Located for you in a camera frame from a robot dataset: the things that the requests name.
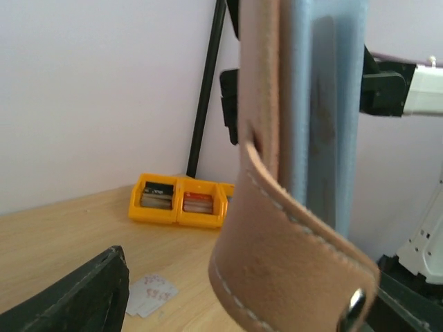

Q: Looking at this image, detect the black card stack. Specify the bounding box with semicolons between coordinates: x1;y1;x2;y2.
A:
140;181;174;210

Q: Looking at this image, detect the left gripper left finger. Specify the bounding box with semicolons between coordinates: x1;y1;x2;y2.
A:
1;246;129;331

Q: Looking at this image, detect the red card stack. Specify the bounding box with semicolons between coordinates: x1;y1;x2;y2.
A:
183;192;213;214

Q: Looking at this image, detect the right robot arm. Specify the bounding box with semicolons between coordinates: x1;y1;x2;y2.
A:
238;45;442;260

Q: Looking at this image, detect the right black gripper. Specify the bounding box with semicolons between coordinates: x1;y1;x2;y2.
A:
219;69;238;145

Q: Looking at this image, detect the yellow bin with black cards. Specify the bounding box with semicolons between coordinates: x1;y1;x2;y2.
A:
128;173;182;224

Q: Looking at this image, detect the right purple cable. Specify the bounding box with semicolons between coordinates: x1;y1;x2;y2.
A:
368;51;443;68

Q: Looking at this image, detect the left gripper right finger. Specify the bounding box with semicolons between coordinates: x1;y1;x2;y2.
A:
366;273;442;332

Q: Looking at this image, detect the pink leather card holder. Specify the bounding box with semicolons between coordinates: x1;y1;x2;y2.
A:
208;1;380;331

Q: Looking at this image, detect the yellow bin with red cards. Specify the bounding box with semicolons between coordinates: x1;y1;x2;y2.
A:
177;178;227;228

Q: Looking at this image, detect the left black frame post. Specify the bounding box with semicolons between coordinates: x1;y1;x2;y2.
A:
186;0;226;178

